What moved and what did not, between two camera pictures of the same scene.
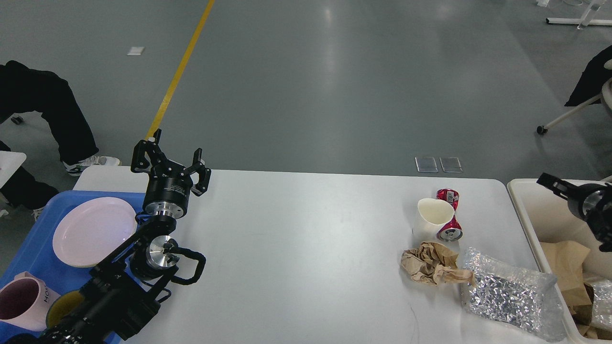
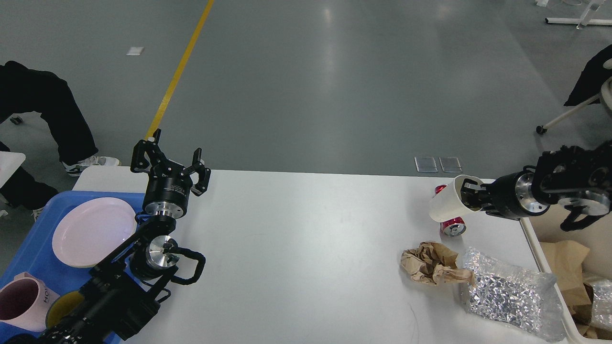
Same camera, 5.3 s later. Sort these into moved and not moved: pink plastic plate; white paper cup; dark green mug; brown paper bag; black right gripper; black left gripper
Moved: black right gripper; white paper cup
Not moved: pink plastic plate; brown paper bag; black left gripper; dark green mug
